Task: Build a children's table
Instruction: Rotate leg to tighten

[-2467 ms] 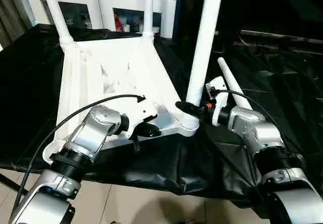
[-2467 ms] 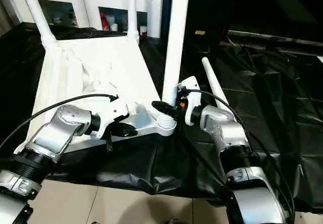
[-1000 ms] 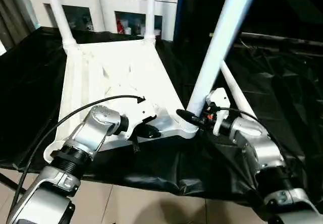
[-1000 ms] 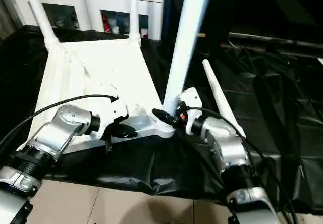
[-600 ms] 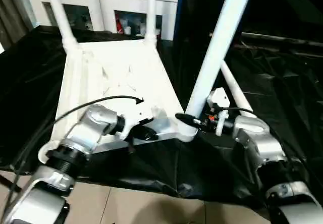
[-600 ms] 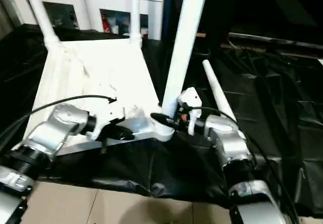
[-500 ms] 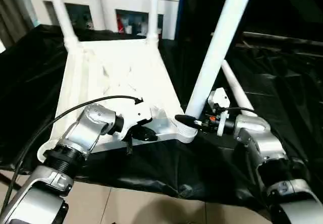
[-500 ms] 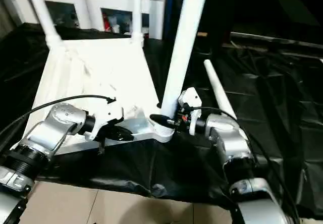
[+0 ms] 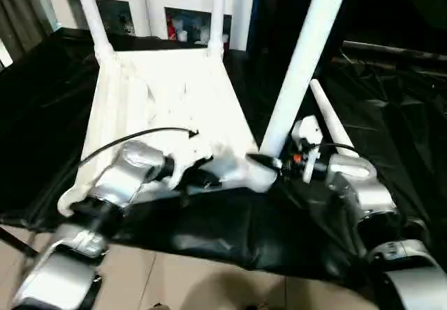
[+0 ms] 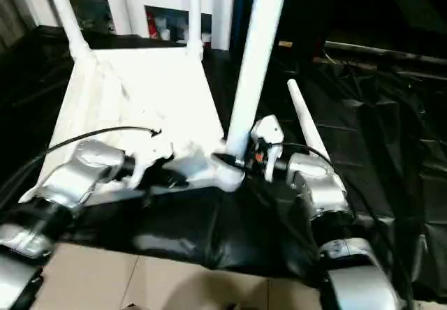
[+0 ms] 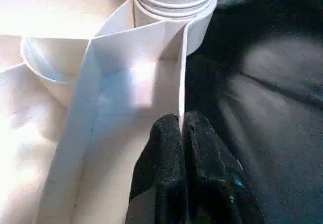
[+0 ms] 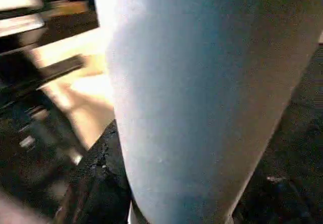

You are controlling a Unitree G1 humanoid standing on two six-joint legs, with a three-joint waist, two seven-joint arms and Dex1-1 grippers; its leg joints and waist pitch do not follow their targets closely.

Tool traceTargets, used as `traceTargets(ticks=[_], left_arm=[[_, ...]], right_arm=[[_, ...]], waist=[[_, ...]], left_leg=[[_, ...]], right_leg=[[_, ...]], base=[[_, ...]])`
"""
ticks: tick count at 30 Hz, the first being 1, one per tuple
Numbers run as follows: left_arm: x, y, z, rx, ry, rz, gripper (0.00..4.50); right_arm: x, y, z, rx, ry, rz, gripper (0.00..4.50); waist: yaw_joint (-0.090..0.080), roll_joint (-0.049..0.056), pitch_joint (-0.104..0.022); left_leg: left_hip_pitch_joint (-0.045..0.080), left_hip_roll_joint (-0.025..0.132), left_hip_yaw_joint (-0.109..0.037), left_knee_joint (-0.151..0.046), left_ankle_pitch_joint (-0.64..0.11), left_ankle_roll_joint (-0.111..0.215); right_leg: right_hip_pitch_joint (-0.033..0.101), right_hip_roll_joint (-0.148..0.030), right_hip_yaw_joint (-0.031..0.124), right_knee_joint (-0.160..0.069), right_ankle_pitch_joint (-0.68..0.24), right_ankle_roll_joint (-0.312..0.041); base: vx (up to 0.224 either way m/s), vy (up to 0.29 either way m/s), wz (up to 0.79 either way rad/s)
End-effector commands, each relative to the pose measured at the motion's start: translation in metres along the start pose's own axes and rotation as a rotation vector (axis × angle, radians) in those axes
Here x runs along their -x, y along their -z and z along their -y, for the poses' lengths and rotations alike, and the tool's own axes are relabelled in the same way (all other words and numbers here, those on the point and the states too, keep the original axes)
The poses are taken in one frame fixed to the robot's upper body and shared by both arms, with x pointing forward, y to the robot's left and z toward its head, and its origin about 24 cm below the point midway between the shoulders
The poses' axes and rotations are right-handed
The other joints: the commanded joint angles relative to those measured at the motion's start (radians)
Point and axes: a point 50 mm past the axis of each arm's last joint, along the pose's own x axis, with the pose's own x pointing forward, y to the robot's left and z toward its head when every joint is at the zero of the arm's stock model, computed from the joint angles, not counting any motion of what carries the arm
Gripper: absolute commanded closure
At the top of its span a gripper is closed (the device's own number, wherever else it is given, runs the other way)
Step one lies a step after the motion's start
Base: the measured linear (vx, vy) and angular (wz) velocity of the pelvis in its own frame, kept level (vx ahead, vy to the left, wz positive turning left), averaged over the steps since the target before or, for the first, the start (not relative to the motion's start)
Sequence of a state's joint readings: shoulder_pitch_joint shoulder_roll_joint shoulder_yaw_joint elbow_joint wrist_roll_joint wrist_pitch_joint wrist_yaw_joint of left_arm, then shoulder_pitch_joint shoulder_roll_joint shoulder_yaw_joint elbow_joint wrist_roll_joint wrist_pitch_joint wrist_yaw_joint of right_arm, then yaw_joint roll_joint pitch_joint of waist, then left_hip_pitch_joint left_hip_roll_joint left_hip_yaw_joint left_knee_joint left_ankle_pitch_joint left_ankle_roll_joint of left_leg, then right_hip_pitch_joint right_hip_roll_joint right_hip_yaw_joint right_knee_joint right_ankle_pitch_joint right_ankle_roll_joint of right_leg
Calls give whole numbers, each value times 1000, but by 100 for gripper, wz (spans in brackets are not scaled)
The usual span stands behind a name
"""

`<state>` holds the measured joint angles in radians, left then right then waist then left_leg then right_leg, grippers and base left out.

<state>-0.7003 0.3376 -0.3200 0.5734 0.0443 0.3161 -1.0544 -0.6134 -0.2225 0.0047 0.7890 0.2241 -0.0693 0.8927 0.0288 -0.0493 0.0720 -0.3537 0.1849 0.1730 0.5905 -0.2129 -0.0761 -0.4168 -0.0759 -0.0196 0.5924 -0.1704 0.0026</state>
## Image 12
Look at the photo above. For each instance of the white plastic table top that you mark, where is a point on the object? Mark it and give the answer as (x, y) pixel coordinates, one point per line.
(88, 103)

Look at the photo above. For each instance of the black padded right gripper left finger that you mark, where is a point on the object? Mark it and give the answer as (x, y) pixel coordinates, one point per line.
(98, 178)

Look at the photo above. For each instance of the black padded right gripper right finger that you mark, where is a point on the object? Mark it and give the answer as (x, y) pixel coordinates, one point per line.
(285, 196)

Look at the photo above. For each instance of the black work mat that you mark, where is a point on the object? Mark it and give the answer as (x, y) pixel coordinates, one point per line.
(305, 103)

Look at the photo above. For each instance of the white plastic table leg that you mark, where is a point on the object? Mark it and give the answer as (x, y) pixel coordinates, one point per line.
(202, 95)

